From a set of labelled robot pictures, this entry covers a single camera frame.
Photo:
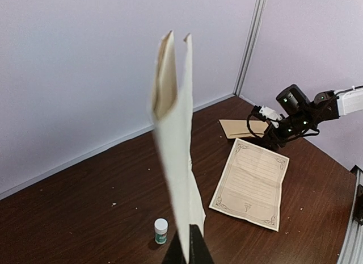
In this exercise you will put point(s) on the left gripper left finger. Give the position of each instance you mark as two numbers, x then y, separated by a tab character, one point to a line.
174	254

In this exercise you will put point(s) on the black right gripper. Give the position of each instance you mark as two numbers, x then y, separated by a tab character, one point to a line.
278	134

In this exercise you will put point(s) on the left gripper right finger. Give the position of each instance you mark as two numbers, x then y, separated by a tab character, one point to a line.
198	250

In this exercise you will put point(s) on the brown kraft envelope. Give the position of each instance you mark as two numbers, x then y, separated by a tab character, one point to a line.
238	128

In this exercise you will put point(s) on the ornate letter sheet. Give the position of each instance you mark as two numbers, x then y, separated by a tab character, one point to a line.
172	112
250	187

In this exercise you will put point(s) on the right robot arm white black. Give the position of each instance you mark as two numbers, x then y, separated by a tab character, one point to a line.
304	116

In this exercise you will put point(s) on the small green glue stick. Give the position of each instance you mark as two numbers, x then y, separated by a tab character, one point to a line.
160	231

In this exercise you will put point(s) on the right aluminium frame post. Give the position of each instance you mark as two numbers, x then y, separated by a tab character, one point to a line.
249	47

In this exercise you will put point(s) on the front aluminium slotted rail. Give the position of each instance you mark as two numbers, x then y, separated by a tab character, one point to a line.
351	251

